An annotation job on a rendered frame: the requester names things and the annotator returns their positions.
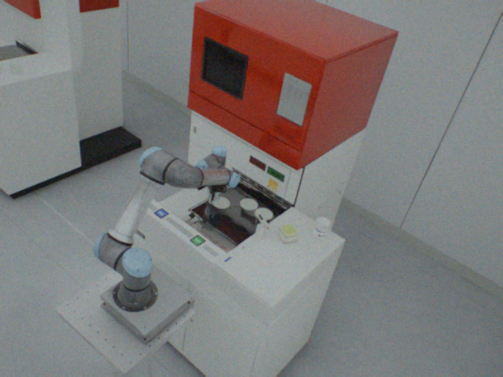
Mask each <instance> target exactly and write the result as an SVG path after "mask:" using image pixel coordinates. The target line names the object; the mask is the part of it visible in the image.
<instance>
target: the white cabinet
mask: <svg viewBox="0 0 503 377"><path fill-rule="evenodd" d="M133 239H134V243H133V245H132V248H136V247H137V248H138V249H139V247H141V249H143V250H145V251H147V252H148V253H149V254H150V256H152V263H153V265H155V266H156V267H157V268H158V269H160V270H161V271H162V272H164V273H166V274H167V275H168V276H169V277H170V278H171V279H172V280H173V281H174V282H176V283H177V284H178V285H181V286H182V287H183V288H185V289H186V290H187V291H188V292H189V293H190V294H191V295H192V296H193V298H191V299H190V301H191V303H192V305H190V306H191V308H192V309H193V311H194V312H196V314H194V315H193V316H192V317H191V319H190V320H188V321H187V322H186V323H185V324H183V325H182V326H181V327H180V328H179V329H178V330H177V333H176V334H174V335H173V336H172V337H171V338H170V339H168V340H167V341H169V342H170V343H171V344H172V345H173V346H174V347H175V348H176V349H177V350H178V351H180V352H181V353H182V355H183V356H185V357H186V358H187V359H188V360H189V361H191V362H192V363H193V364H194V365H195V366H196V368H197V369H199V370H200V371H202V372H203V373H204V374H205V375H206V376H207V377H275V376H276V375H277V374H279V373H280V372H281V370H282V369H283V368H284V367H285V365H286V364H287V363H288V362H289V361H290V360H291V359H292V358H293V357H294V356H295V355H296V354H297V353H298V351H299V350H300V349H301V348H302V347H303V346H304V345H305V344H306V342H307V341H308V340H309V337H310V334H311V332H312V329H313V326H314V323H315V321H316V318H317V315H318V311H319V309H320V307H321V303H322V302H323V300H324V298H325V294H326V292H327V289H328V286H329V283H330V280H331V279H332V274H333V272H334V269H335V267H336V263H337V261H339V260H336V261H335V262H334V264H333V265H332V266H331V267H330V268H329V269H328V270H327V271H326V272H325V273H323V274H322V275H321V276H320V277H319V279H317V280H316V281H315V282H314V283H313V284H312V285H311V286H310V287H309V288H307V289H306V290H305V291H304V293H303V294H302V295H301V296H300V297H299V298H298V299H297V300H295V301H294V302H293V303H292V304H291V305H290V306H289V307H288V308H287V309H286V310H285V311H284V312H283V313H282V314H281V315H280V316H279V317H278V318H277V319H276V320H275V321H274V322H273V323H272V324H271V325H270V326H269V327H268V328H267V327H265V326H264V325H263V324H261V323H260V322H259V321H257V319H256V318H255V317H253V316H252V315H251V314H249V313H248V312H246V311H245V310H244V309H242V308H241V306H240V305H238V304H236V303H235V302H234V301H233V300H232V299H231V298H229V297H228V296H227V295H225V293H224V292H223V291H220V290H219V289H218V288H217V287H216V286H214V285H213V284H210V283H208V282H207V281H206V280H204V278H203V277H202V276H200V275H199V274H198V273H196V272H195V271H194V270H192V269H191V268H189V267H188V266H187V265H186V264H185V263H184V262H183V261H182V260H181V259H179V258H177V257H175V256H174V255H173V254H172V253H171V252H170V251H168V250H167V248H166V247H163V246H162V245H161V244H160V243H158V242H157V241H156V240H154V239H153V238H152V237H151V236H149V235H148V233H146V232H145V231H144V230H142V229H141V228H140V227H138V229H137V231H135V233H134V236H133Z"/></svg>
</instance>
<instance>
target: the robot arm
mask: <svg viewBox="0 0 503 377"><path fill-rule="evenodd" d="M226 157H227V149H226V148H225V147H223V146H220V145H216V146H215V147H214V148H213V149H212V153H211V154H210V155H209V156H207V157H204V158H203V159H202V160H201V161H200V162H198V163H197V164H196V166H195V167H194V166H192V165H189V164H188V163H186V162H184V161H182V160H180V158H178V157H176V156H174V155H172V154H170V153H169V152H167V151H166V150H165V149H161V148H158V147H152V148H150V149H147V150H146V151H145V152H144V153H143V154H142V155H141V158H140V160H139V167H140V168H141V170H140V172H139V175H140V178H141V179H140V181H139V182H138V184H137V186H136V188H134V191H133V193H132V195H131V197H130V199H129V201H128V202H127V205H126V207H125V209H124V211H123V212H122V214H121V215H120V217H119V220H118V221H117V223H116V226H115V228H114V229H109V230H108V231H107V232H105V233H103V234H102V235H101V236H100V237H99V238H97V240H96V242H95V244H94V254H95V256H96V257H97V258H98V260H99V261H101V262H103V263H105V264H106V265H107V266H108V267H110V268H111V269H114V270H115V271H116V272H117V273H119V274H120V276H121V277H122V282H121V284H120V285H119V289H118V298H119V301H120V302H121V303H122V304H123V305H124V306H127V307H130V308H139V307H142V306H146V305H147V304H149V302H150V301H151V299H152V297H153V296H154V287H153V285H152V284H151V281H150V279H151V270H152V256H150V254H149V253H148V252H147V251H145V250H143V249H141V247H139V249H138V248H137V247H136V248H132V245H133V243H134V239H133V236H134V233H135V231H137V229H138V226H139V225H140V223H141V221H142V219H143V217H144V215H145V212H146V211H147V209H148V208H149V207H150V205H151V202H152V200H153V198H154V196H155V194H156V193H157V191H158V188H159V187H161V186H165V184H166V183H167V184H169V185H171V186H174V187H178V188H184V189H198V191H200V190H201V189H203V188H204V187H207V186H208V200H209V203H210V204H212V203H213V202H214V201H216V200H219V199H220V197H219V196H218V193H219V192H221V193H226V191H225V189H224V187H226V186H227V185H228V186H229V187H231V188H233V187H235V186H236V185H237V184H238V183H239V181H240V175H238V173H235V172H234V171H232V170H230V169H228V168H227V167H225V165H226Z"/></svg>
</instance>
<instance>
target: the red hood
mask: <svg viewBox="0 0 503 377"><path fill-rule="evenodd" d="M398 33H399V31H396V30H394V29H391V28H389V27H385V26H382V24H378V23H376V22H373V21H370V20H367V19H364V18H362V17H359V16H355V15H353V14H350V13H347V12H344V11H341V10H339V9H337V8H335V7H331V6H330V5H326V4H324V3H321V2H316V1H315V0H208V1H203V2H194V10H193V33H192V45H191V56H190V68H189V91H188V103H187V108H190V109H191V110H194V111H195V112H197V114H199V115H201V116H203V117H204V118H205V119H209V120H211V121H212V122H213V123H216V124H217V125H219V126H220V127H221V128H223V129H225V130H227V131H229V132H230V133H232V134H234V135H236V136H238V137H240V138H242V139H243V140H245V141H247V142H248V143H249V144H250V145H253V146H255V147H256V148H258V149H260V150H262V151H264V152H265V153H268V154H269V155H271V156H273V157H274V158H276V159H277V160H279V161H280V162H282V163H284V164H286V165H288V166H290V167H291V168H293V169H295V170H300V169H301V168H303V167H304V166H306V165H307V164H309V163H311V162H313V161H315V160H316V159H317V158H318V157H319V156H321V155H323V154H325V153H326V152H328V151H330V150H331V149H333V148H335V147H336V146H337V145H339V143H342V142H343V141H345V140H346V139H348V138H349V137H351V136H353V135H355V134H357V133H358V132H360V131H361V130H362V129H364V128H365V127H366V126H367V124H368V121H369V118H370V115H371V112H372V110H373V105H374V102H375V100H376V95H378V93H379V91H380V86H381V83H382V81H383V78H384V73H385V71H386V69H387V67H388V65H389V61H390V59H391V55H392V52H393V49H394V47H395V43H396V40H397V37H398Z"/></svg>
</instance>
